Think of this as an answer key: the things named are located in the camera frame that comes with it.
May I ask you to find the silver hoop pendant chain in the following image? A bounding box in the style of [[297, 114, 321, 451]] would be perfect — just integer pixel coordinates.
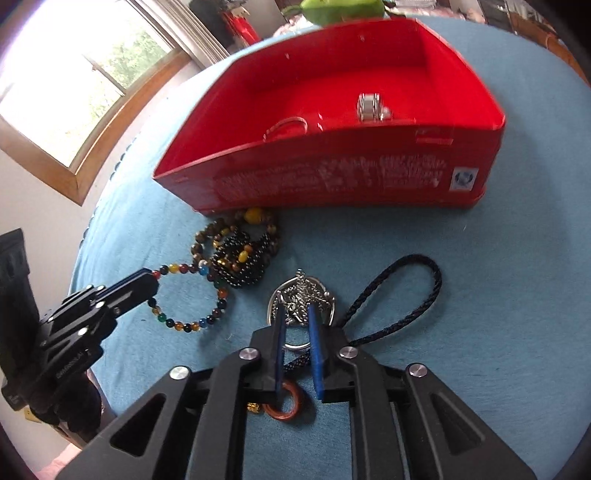
[[267, 268, 340, 356]]

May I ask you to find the multicolour bead bracelet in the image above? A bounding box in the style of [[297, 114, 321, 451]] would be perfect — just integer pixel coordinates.
[[147, 262, 230, 334]]

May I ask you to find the wooden framed window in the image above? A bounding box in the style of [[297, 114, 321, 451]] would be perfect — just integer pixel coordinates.
[[0, 0, 195, 206]]

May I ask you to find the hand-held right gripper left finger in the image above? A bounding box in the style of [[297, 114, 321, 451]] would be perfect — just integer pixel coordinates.
[[55, 307, 288, 480]]

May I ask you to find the red plastic box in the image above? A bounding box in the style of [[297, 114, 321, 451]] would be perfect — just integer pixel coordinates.
[[152, 17, 506, 217]]

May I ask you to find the black jacket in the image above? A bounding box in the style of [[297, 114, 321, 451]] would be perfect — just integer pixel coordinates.
[[189, 0, 238, 51]]

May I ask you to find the silver ring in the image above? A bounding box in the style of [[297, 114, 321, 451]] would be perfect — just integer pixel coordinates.
[[356, 92, 393, 123]]

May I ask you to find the dark braided cord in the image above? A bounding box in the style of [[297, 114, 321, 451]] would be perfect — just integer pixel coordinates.
[[277, 254, 443, 374]]

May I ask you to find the black bead necklace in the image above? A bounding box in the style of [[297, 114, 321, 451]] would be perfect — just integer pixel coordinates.
[[212, 231, 278, 289]]

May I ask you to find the green avocado plush toy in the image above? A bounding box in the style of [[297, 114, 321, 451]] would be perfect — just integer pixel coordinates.
[[281, 0, 386, 25]]

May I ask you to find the brown bead bracelet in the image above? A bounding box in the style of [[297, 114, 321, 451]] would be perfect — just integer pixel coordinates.
[[191, 208, 282, 278]]

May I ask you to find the orange-brown ring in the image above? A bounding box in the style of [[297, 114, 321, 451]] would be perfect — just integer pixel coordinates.
[[264, 379, 303, 422]]

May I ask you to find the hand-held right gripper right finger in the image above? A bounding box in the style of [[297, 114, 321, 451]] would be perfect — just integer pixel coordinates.
[[308, 305, 539, 480]]

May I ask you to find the thin silver bangle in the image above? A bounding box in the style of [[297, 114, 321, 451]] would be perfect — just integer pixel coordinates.
[[263, 116, 309, 141]]

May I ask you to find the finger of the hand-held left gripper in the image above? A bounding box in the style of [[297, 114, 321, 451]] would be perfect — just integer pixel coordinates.
[[69, 271, 155, 305], [39, 276, 161, 352]]

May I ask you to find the red bag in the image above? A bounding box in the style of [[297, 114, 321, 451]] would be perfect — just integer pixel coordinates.
[[222, 8, 259, 47]]

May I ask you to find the blue blanket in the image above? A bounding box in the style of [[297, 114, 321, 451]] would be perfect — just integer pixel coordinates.
[[69, 14, 591, 480]]

